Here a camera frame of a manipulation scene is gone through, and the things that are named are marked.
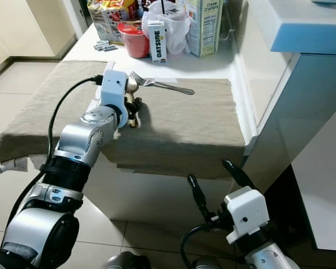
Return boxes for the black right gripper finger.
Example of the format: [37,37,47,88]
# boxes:
[187,174,211,222]
[222,159,257,191]

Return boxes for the golden metal spoon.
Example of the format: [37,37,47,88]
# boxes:
[125,76,142,128]

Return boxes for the silver metal fork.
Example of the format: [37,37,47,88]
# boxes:
[129,71,195,95]

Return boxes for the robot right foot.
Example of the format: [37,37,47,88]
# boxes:
[193,255,219,269]

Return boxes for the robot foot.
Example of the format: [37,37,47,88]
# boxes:
[193,255,219,269]
[104,251,152,269]

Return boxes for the red plastic bucket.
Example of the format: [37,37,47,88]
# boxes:
[116,21,150,59]

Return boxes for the white kitchen island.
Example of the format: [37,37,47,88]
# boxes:
[64,22,295,233]

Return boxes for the white Oatside carton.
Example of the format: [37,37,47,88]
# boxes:
[148,21,167,63]

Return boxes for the white low cabinet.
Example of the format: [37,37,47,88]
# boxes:
[291,101,336,251]

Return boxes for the colourful bread bag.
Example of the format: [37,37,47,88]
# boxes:
[88,0,138,44]

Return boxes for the white plastic bag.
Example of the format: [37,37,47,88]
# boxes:
[141,3,192,55]

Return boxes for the raised white bar counter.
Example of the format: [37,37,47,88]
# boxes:
[227,0,336,185]

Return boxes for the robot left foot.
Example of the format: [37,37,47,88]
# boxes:
[104,251,152,269]

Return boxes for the dark red snack bag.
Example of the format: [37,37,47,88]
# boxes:
[136,0,160,17]

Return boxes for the cream crackers box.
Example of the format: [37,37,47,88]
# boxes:
[182,0,225,57]

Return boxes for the beige kitchen base cabinets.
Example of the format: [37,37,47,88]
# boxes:
[0,0,73,73]

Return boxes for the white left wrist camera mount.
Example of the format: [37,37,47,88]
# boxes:
[100,69,129,113]

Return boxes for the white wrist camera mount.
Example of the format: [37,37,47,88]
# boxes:
[100,69,129,113]
[224,186,270,245]

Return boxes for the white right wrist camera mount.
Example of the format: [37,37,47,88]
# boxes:
[224,186,270,245]

